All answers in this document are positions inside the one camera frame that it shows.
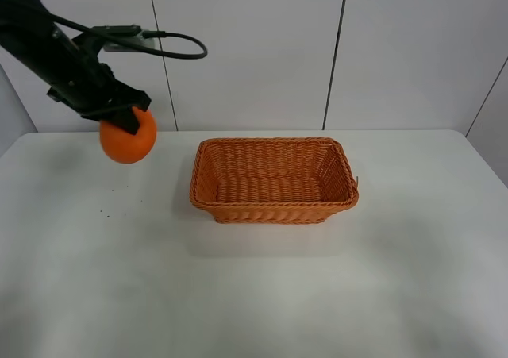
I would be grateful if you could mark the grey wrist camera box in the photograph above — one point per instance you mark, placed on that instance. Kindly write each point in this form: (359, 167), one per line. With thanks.
(130, 33)

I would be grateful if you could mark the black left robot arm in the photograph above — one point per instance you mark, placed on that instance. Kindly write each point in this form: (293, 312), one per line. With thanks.
(71, 68)

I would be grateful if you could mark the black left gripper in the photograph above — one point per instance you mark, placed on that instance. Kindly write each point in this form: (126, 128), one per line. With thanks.
(100, 95)

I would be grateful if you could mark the orange with stem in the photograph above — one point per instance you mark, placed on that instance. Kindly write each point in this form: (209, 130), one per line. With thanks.
(125, 148)

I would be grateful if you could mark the orange wicker basket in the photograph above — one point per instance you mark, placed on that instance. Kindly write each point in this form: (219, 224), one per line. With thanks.
(281, 180)

